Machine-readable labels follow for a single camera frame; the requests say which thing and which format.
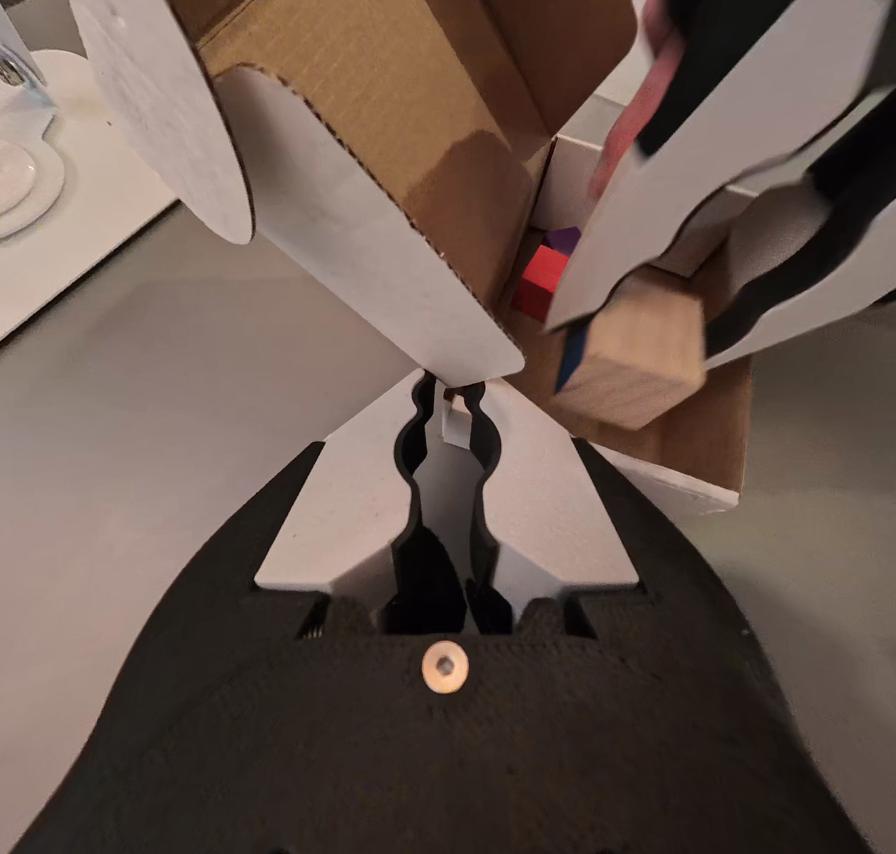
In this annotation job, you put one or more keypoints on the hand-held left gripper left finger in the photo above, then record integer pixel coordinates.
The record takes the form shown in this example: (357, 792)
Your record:
(336, 518)

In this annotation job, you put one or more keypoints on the purple cube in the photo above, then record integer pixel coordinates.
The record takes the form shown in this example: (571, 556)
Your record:
(563, 240)

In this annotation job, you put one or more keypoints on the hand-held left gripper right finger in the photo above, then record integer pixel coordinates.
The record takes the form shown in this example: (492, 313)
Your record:
(553, 518)

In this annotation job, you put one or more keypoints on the wooden cube with blue face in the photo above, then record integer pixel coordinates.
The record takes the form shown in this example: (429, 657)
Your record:
(644, 357)

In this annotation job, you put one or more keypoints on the red cube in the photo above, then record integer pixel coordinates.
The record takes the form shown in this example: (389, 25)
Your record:
(542, 280)

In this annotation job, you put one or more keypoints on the person's right hand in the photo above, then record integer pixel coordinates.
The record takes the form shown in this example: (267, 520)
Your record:
(630, 133)

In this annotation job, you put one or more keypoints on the white cardboard box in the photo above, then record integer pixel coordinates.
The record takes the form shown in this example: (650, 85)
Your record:
(364, 98)

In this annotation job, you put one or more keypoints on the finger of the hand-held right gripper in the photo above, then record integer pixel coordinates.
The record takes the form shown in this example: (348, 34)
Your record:
(735, 119)
(840, 294)

